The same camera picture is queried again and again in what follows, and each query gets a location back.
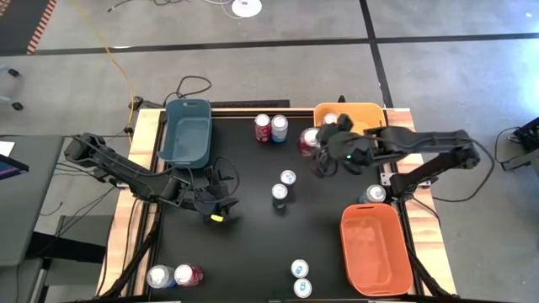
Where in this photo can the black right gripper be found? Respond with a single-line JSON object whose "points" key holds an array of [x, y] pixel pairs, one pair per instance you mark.
{"points": [[349, 147]]}

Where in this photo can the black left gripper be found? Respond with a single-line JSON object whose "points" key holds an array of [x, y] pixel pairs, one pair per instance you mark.
{"points": [[206, 193]]}

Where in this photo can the red cola can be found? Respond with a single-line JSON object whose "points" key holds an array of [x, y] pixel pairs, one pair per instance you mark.
{"points": [[329, 119], [309, 136], [188, 274], [262, 126]]}

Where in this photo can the yellow plastic bin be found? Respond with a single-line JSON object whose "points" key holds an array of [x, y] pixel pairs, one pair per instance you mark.
{"points": [[366, 113]]}

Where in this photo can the white and blue soda can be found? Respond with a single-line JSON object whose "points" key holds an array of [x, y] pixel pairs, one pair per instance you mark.
{"points": [[159, 276], [279, 126], [375, 193]]}

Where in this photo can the slim silver blue energy can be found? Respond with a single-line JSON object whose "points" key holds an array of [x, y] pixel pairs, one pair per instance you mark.
{"points": [[279, 192], [288, 177], [302, 288], [299, 268]]}

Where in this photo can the blue plastic bin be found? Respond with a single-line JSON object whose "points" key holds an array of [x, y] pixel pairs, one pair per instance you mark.
{"points": [[187, 134]]}

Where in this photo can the orange plastic bin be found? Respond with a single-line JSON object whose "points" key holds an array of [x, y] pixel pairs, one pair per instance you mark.
{"points": [[375, 252]]}

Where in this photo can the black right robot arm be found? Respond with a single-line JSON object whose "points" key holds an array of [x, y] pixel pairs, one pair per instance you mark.
{"points": [[421, 139]]}

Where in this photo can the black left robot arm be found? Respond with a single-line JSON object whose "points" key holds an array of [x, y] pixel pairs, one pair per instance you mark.
{"points": [[126, 170]]}

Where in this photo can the silver mounting plate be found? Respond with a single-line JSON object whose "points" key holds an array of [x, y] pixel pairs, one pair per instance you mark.
{"points": [[387, 179]]}

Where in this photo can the grey cabinet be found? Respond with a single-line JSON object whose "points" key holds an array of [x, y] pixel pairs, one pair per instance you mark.
{"points": [[84, 223]]}

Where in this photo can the white round floor device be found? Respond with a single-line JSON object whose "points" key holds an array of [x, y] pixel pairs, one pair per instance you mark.
{"points": [[246, 7]]}

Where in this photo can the grey desk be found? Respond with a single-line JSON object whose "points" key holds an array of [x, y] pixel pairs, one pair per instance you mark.
{"points": [[29, 202]]}

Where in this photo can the black equipment stand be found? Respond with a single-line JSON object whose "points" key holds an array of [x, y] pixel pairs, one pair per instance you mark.
{"points": [[528, 136]]}

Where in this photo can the dark laptop screen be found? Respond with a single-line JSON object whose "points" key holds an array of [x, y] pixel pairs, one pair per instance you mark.
{"points": [[10, 168]]}

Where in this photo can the white paper sheet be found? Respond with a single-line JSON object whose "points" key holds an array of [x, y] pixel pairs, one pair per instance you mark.
{"points": [[6, 148]]}

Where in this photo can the office chair base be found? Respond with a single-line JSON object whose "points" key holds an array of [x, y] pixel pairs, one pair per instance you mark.
{"points": [[14, 72]]}

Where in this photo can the black mat with orange edge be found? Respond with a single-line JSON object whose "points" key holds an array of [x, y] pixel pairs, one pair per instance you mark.
{"points": [[17, 25]]}

